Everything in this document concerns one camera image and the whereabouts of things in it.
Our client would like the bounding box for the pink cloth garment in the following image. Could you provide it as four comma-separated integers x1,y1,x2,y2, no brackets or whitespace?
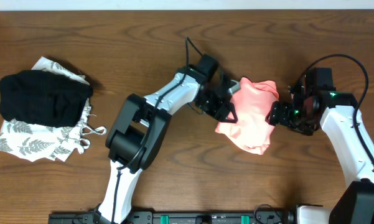
215,77,279,155

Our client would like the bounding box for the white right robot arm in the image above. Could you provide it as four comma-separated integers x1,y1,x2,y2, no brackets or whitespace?
266,68,374,223

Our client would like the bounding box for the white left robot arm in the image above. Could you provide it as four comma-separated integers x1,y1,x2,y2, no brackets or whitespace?
93,54,240,223

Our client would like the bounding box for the black folded garment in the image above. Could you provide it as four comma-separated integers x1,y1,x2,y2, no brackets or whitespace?
0,70,93,128

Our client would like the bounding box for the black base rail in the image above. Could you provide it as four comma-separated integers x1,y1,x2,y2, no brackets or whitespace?
48,203,330,224

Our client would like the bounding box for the white fern-print drawstring bag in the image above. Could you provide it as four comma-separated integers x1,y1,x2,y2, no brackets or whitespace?
0,57,106,162

